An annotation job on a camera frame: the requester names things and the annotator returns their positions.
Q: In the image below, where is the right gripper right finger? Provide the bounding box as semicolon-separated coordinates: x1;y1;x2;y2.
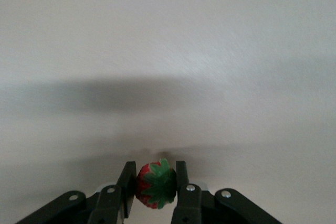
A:
170;161;283;224

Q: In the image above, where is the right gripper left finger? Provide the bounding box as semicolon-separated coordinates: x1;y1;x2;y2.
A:
18;161;138;224

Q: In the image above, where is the red plastic strawberry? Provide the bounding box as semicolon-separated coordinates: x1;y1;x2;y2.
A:
134;158;178;210

